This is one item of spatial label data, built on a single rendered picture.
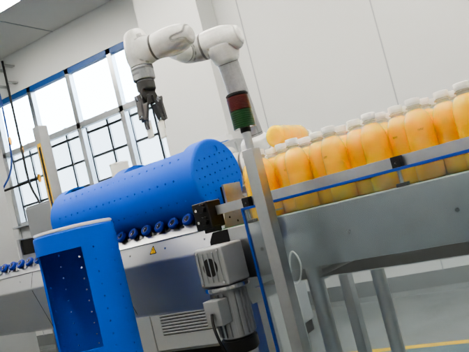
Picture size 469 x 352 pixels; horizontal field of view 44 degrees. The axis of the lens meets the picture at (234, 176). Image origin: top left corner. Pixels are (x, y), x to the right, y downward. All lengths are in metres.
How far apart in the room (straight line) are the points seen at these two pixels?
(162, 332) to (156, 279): 2.27
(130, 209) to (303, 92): 3.07
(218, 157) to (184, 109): 3.19
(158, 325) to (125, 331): 2.45
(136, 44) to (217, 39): 0.56
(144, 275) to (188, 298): 0.21
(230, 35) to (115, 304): 1.36
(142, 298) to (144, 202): 0.41
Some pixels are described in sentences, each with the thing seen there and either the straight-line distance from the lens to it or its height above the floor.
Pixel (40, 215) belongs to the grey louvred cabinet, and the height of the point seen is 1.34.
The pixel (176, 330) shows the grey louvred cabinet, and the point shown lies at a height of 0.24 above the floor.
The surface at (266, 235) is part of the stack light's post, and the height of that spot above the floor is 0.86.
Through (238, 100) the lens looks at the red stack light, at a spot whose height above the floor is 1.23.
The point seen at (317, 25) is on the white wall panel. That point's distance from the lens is 5.15.
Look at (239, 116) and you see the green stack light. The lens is 1.60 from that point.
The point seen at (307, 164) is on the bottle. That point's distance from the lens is 1.78.
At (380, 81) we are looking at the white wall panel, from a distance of 4.91.
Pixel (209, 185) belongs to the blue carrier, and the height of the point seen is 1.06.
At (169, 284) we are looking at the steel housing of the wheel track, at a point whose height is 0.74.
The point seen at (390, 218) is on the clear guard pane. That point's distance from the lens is 1.54.
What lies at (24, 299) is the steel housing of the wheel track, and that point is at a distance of 3.01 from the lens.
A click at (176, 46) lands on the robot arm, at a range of 2.30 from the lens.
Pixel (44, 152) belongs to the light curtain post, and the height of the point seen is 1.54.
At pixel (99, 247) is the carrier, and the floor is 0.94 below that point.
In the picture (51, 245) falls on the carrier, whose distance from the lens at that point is 2.07.
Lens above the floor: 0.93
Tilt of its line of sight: 4 degrees up
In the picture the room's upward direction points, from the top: 14 degrees counter-clockwise
